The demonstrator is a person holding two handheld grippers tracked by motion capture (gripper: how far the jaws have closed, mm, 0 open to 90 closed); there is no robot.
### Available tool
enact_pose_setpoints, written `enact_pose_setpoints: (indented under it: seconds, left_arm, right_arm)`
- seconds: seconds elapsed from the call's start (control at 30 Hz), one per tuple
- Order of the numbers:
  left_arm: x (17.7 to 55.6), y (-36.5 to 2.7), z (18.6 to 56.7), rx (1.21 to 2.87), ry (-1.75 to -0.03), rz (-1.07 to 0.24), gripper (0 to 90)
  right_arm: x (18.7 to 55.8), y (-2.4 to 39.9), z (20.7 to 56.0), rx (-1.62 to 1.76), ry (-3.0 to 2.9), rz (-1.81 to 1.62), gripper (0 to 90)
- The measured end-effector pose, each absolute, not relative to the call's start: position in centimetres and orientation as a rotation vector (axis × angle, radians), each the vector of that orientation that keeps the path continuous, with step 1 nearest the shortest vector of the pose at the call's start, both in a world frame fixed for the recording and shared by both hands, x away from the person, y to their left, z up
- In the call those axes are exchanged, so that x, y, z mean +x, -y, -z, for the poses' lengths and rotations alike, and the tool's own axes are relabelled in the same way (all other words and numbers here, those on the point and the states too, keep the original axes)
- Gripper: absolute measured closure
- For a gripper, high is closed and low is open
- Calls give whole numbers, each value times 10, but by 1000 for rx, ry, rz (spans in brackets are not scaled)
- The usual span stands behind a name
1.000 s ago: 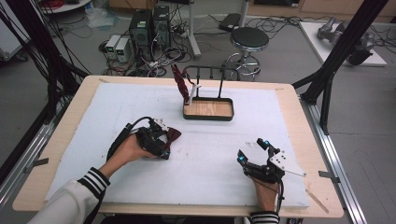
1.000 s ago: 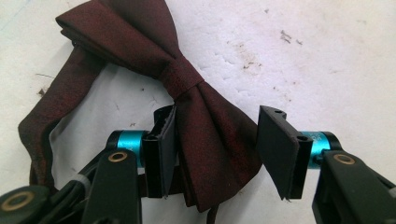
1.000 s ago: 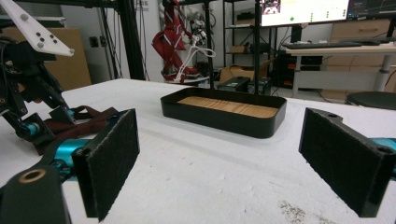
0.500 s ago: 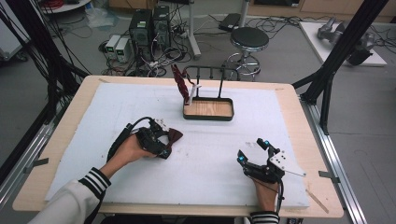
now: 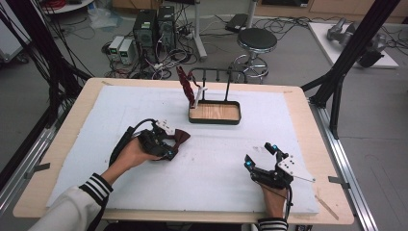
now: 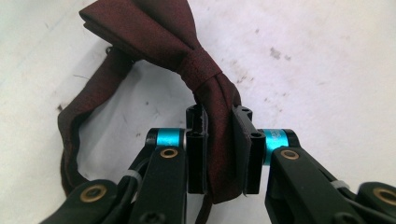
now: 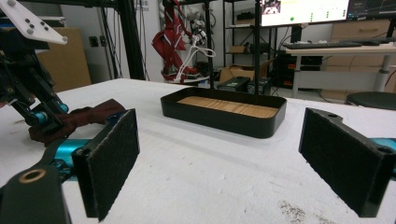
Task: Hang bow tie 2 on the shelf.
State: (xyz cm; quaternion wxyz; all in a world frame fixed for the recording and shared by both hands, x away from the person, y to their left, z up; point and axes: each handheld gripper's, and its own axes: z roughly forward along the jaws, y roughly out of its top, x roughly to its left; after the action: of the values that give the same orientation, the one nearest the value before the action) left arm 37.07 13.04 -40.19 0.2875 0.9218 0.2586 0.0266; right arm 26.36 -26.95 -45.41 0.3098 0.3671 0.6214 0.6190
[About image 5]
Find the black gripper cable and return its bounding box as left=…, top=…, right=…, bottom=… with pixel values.
left=283, top=184, right=294, bottom=222
left=108, top=117, right=159, bottom=167

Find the person's right hand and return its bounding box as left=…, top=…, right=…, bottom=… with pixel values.
left=261, top=184, right=289, bottom=211

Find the white round table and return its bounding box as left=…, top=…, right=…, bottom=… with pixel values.
left=40, top=0, right=96, bottom=15

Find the clear plastic bag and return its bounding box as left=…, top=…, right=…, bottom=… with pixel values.
left=87, top=7, right=123, bottom=31

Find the aluminium frame rail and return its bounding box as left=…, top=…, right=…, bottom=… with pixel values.
left=308, top=95, right=380, bottom=231
left=0, top=124, right=60, bottom=214

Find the white floor board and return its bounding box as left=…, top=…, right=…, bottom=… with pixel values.
left=307, top=21, right=400, bottom=70

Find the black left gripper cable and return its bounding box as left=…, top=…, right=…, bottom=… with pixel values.
left=108, top=117, right=159, bottom=167

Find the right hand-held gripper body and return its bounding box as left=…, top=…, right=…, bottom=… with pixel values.
left=251, top=155, right=316, bottom=191

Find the black frame post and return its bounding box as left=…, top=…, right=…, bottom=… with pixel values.
left=0, top=0, right=94, bottom=191
left=300, top=0, right=402, bottom=140

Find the tangle of floor cables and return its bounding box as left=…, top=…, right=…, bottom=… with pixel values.
left=101, top=18, right=200, bottom=81

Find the red striped necktie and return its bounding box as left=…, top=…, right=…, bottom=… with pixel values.
left=175, top=65, right=209, bottom=110

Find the maroon bow tie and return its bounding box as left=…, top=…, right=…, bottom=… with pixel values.
left=165, top=128, right=191, bottom=154

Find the black round stool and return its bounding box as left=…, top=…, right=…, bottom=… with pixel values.
left=228, top=27, right=279, bottom=82

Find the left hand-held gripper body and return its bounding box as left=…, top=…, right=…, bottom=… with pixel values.
left=138, top=119, right=177, bottom=159

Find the grey power supply box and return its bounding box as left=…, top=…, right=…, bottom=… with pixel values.
left=108, top=35, right=126, bottom=56
left=118, top=38, right=136, bottom=65

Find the thin wooden stick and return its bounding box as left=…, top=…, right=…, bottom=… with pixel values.
left=315, top=194, right=340, bottom=221

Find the black flat box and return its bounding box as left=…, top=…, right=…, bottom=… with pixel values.
left=223, top=13, right=248, bottom=34

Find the grey metal bracket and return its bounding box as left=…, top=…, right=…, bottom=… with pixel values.
left=327, top=174, right=351, bottom=191
left=23, top=162, right=52, bottom=180

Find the light standing desk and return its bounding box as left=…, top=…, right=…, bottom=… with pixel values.
left=191, top=0, right=259, bottom=63

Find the person's left hand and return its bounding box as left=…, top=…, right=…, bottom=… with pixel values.
left=119, top=137, right=162, bottom=174

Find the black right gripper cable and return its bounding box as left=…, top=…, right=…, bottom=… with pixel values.
left=283, top=184, right=294, bottom=222

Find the black tie rack wooden tray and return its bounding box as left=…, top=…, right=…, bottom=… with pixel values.
left=188, top=66, right=249, bottom=126

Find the white foam mat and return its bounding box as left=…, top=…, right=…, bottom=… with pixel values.
left=46, top=84, right=320, bottom=217

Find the black computer tower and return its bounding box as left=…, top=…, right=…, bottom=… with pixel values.
left=132, top=9, right=159, bottom=63
left=156, top=5, right=178, bottom=53

